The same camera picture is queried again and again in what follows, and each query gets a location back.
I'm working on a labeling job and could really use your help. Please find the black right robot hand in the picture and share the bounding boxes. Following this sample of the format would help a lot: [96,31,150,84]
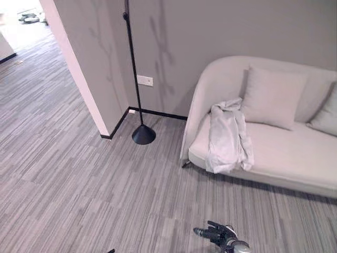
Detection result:
[193,220,239,249]

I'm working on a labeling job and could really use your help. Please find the light grey fabric sofa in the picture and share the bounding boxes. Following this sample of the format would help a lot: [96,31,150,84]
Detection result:
[180,55,337,199]

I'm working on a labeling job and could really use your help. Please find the black standing clothes rack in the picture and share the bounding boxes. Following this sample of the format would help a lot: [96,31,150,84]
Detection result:
[122,0,156,145]

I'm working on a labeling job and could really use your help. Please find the light grey garment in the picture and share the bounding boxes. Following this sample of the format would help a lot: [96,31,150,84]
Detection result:
[205,98,255,174]

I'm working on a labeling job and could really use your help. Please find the square light grey cushion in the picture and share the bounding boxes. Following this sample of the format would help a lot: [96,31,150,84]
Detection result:
[241,65,309,131]

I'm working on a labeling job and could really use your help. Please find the pale green-grey cushion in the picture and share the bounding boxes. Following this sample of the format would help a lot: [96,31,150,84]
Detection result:
[306,84,337,137]

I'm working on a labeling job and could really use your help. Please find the white cabinet with dark base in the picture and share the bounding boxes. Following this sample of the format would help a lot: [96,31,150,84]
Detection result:
[0,31,17,64]

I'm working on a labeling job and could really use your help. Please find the dark object in bright room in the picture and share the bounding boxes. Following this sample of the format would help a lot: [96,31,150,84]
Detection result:
[17,7,48,26]

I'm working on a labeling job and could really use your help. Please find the white wall socket plate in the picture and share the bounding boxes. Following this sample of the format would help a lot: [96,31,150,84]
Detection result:
[136,75,154,87]

